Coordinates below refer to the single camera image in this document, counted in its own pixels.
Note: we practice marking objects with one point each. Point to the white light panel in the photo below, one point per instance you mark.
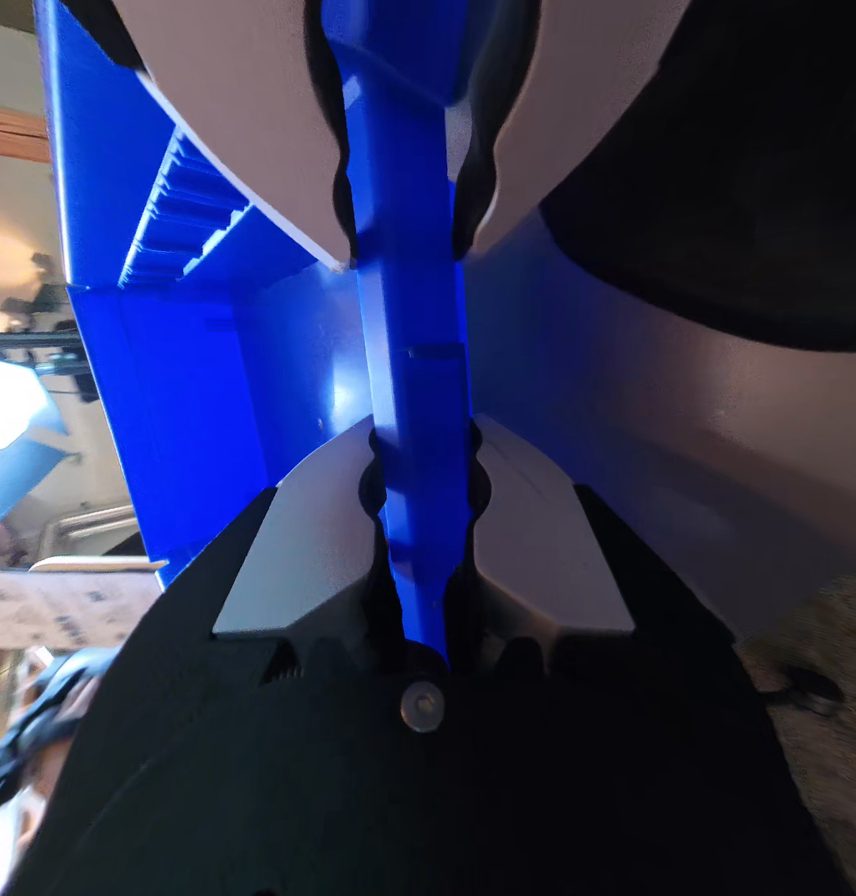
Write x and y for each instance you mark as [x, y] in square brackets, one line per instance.
[15, 434]

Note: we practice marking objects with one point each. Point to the black light stand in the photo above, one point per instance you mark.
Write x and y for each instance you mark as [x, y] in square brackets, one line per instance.
[50, 350]

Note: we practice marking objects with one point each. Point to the printed instruction sheet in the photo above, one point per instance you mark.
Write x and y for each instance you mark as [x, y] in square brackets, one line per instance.
[64, 602]

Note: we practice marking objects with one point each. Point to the blue plastic bin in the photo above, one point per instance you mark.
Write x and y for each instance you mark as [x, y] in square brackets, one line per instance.
[190, 385]

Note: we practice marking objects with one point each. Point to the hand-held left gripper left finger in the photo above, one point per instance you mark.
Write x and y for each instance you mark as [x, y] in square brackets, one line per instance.
[309, 553]

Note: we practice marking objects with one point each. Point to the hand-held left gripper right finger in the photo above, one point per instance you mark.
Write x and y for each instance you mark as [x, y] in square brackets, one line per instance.
[547, 553]

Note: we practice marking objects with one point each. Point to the grey wall lamp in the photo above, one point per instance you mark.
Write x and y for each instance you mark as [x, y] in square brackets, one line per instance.
[43, 294]

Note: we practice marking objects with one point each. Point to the black dimpled cushion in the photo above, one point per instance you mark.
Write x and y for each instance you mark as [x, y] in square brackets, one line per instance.
[735, 175]

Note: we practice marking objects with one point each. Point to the wooden post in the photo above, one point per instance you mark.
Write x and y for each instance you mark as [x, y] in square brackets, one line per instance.
[11, 133]

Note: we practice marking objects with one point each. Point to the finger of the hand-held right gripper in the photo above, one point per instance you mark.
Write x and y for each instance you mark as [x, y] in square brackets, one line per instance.
[246, 105]
[575, 84]

